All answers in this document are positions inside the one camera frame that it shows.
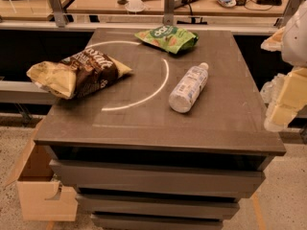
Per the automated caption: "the bottom grey drawer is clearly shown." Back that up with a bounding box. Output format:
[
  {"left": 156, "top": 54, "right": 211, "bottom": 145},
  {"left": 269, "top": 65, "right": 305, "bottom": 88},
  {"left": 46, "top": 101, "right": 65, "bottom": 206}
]
[{"left": 91, "top": 214, "right": 223, "bottom": 230}]

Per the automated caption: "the left metal bracket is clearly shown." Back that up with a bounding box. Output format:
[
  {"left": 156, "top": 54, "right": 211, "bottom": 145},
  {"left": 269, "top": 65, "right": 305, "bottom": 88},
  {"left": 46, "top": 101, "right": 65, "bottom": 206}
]
[{"left": 48, "top": 0, "right": 68, "bottom": 28}]

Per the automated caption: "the middle grey drawer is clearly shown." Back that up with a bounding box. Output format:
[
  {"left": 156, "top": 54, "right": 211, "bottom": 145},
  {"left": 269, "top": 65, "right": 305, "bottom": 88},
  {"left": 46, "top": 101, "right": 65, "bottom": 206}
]
[{"left": 76, "top": 194, "right": 239, "bottom": 219}]

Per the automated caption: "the grey drawer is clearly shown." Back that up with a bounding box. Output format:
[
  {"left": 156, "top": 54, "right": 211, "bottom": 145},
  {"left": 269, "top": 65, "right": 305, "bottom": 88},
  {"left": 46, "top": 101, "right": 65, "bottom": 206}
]
[
  {"left": 91, "top": 214, "right": 223, "bottom": 230},
  {"left": 50, "top": 160, "right": 265, "bottom": 198},
  {"left": 76, "top": 194, "right": 239, "bottom": 219}
]

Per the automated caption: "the green snack bag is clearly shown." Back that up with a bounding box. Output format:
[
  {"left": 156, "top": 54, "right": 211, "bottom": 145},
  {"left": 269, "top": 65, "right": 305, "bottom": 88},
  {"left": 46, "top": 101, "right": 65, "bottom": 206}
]
[{"left": 135, "top": 26, "right": 199, "bottom": 54}]

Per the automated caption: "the clear plastic lid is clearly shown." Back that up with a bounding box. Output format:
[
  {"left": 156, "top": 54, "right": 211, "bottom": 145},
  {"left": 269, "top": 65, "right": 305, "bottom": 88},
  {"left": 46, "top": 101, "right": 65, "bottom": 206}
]
[{"left": 125, "top": 0, "right": 146, "bottom": 12}]

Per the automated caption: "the clear plastic bottle blue label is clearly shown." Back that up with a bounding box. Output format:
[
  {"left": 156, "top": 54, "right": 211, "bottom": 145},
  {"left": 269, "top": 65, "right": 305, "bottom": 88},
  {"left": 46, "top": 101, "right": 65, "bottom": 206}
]
[{"left": 169, "top": 62, "right": 209, "bottom": 113}]

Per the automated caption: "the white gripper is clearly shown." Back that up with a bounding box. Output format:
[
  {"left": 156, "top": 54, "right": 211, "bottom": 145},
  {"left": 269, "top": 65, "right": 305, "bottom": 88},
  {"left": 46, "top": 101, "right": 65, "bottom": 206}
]
[{"left": 261, "top": 27, "right": 307, "bottom": 132}]

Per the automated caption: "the brown and yellow chip bag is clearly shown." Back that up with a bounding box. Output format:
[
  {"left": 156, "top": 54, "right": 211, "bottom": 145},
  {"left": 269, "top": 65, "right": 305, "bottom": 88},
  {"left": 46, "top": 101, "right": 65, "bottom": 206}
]
[{"left": 27, "top": 48, "right": 131, "bottom": 100}]

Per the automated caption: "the wooden desk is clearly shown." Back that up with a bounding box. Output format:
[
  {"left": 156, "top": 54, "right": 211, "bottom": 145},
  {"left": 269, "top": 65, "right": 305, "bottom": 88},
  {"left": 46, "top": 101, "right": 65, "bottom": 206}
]
[
  {"left": 67, "top": 0, "right": 289, "bottom": 17},
  {"left": 0, "top": 0, "right": 73, "bottom": 21}
]

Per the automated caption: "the grey drawer cabinet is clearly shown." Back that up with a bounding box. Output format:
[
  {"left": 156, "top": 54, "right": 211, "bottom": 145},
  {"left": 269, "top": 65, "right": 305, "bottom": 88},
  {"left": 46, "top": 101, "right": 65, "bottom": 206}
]
[{"left": 35, "top": 29, "right": 285, "bottom": 223}]

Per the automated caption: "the middle metal bracket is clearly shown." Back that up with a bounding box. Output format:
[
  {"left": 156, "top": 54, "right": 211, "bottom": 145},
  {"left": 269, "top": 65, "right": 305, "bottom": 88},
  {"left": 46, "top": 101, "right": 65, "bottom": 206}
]
[{"left": 163, "top": 0, "right": 175, "bottom": 26}]

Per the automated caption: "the right metal bracket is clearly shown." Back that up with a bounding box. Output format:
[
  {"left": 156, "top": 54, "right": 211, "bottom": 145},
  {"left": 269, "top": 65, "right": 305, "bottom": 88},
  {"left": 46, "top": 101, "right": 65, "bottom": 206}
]
[{"left": 274, "top": 0, "right": 304, "bottom": 28}]

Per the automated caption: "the metal bracket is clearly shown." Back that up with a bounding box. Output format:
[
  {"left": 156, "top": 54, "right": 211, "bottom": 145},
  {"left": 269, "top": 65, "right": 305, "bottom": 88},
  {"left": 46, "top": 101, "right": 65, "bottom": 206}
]
[
  {"left": 48, "top": 0, "right": 68, "bottom": 28},
  {"left": 274, "top": 0, "right": 304, "bottom": 28},
  {"left": 163, "top": 0, "right": 175, "bottom": 26}
]

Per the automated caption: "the open wooden drawer box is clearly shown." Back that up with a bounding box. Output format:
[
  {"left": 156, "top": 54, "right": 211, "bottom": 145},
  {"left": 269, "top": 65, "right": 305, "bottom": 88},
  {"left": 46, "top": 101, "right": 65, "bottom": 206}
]
[{"left": 6, "top": 122, "right": 78, "bottom": 221}]

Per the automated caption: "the left wooden desk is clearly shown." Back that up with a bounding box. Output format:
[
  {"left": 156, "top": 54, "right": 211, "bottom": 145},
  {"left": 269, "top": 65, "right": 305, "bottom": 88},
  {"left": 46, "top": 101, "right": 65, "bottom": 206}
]
[{"left": 0, "top": 0, "right": 73, "bottom": 21}]

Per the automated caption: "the top grey drawer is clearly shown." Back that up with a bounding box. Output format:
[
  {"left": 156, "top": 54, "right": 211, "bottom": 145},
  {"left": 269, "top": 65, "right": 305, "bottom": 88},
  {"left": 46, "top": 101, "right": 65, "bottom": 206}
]
[{"left": 50, "top": 160, "right": 265, "bottom": 198}]

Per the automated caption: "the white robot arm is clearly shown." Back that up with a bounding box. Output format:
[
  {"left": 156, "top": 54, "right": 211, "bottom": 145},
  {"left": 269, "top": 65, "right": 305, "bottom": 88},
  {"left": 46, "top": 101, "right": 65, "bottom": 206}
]
[{"left": 260, "top": 1, "right": 307, "bottom": 132}]

